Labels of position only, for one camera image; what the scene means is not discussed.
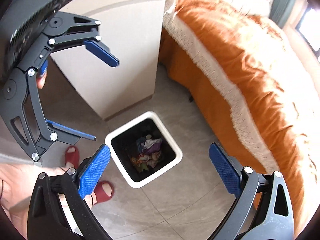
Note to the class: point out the person's left hand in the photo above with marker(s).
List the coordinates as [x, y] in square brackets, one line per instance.
[41, 79]

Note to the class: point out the red slipper on left foot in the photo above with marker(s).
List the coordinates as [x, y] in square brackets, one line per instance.
[72, 157]

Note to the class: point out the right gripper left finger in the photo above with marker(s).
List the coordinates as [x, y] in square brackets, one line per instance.
[46, 218]

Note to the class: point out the window with dark frame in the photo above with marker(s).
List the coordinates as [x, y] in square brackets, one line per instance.
[308, 27]

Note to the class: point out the white bedside cabinet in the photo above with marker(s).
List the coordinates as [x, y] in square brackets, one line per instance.
[132, 31]

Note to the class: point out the white square trash bin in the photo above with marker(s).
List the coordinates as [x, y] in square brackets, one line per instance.
[122, 144]

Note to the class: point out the orange bed blanket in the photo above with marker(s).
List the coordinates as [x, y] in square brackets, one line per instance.
[256, 56]

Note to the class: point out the red slipper on foot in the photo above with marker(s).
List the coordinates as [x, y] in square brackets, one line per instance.
[72, 157]
[103, 192]

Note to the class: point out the white fringed blanket trim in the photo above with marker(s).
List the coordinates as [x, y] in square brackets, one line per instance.
[240, 115]

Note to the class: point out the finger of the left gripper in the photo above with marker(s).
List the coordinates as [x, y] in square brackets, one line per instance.
[19, 87]
[63, 31]

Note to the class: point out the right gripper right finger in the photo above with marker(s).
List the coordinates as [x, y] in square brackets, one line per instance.
[262, 208]

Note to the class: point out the trash pile inside bin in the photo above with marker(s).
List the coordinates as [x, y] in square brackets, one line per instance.
[148, 153]

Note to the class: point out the grey-green curtain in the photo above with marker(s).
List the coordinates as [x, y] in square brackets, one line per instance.
[281, 11]

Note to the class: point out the red slipper on right foot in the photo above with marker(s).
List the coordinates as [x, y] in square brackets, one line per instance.
[103, 192]

